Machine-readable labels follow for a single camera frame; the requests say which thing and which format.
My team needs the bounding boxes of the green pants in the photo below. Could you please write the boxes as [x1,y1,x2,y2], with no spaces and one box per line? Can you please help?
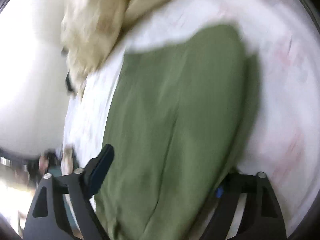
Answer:
[94,24,261,240]

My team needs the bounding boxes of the cream duvet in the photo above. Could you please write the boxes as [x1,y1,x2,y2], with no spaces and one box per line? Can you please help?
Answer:
[61,0,198,101]

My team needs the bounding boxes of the white floral bed sheet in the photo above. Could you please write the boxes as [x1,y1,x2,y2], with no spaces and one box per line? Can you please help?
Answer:
[61,0,318,238]

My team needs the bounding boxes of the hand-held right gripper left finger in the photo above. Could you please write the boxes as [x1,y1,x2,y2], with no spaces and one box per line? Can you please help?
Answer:
[24,144,115,240]

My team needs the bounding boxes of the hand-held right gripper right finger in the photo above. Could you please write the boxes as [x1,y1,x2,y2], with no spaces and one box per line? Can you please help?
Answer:
[200,171,287,240]

